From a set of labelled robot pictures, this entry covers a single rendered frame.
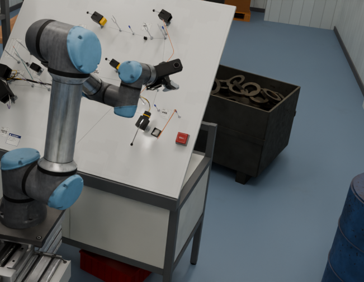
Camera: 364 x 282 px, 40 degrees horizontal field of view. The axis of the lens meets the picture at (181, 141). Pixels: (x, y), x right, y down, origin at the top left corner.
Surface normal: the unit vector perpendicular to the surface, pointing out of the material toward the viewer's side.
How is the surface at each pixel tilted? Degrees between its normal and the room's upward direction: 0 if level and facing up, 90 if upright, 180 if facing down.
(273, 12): 90
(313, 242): 0
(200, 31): 50
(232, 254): 0
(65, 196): 98
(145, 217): 90
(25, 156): 7
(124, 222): 90
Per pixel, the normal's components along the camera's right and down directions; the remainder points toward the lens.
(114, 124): -0.19, -0.26
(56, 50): -0.46, 0.18
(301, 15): -0.16, 0.43
